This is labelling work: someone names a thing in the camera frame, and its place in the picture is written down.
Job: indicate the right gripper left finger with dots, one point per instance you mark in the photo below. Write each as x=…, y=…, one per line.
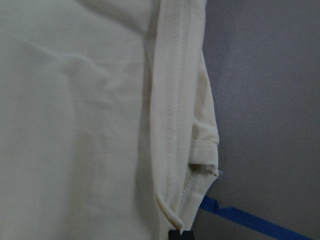
x=174, y=235

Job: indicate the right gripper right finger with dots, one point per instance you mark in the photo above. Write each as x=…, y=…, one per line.
x=187, y=235

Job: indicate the cream long-sleeve printed shirt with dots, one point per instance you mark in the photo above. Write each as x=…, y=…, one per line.
x=107, y=122

